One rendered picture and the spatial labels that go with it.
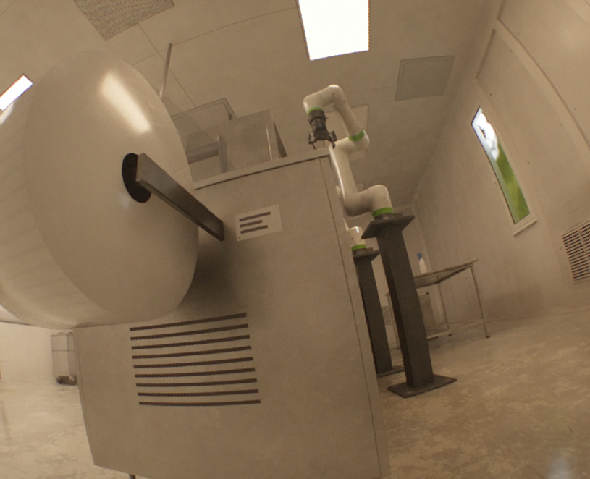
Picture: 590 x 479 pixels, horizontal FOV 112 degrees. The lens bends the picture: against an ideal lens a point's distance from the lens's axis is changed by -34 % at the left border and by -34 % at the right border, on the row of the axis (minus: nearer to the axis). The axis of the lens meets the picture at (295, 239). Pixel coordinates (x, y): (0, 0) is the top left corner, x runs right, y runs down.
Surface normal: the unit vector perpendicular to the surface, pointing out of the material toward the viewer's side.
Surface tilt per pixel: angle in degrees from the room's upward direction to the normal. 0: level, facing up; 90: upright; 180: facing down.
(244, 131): 90
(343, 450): 90
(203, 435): 90
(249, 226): 90
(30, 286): 143
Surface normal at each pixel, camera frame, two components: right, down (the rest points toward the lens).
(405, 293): 0.00, -0.31
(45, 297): 0.05, 0.66
